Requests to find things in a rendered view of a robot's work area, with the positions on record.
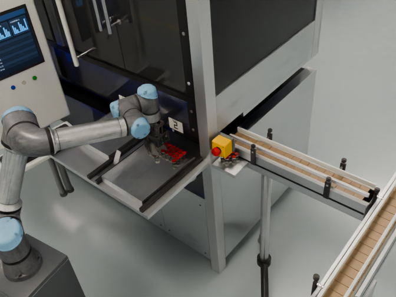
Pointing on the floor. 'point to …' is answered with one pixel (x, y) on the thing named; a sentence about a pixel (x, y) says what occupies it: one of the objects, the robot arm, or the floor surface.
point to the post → (207, 122)
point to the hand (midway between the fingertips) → (155, 152)
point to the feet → (264, 274)
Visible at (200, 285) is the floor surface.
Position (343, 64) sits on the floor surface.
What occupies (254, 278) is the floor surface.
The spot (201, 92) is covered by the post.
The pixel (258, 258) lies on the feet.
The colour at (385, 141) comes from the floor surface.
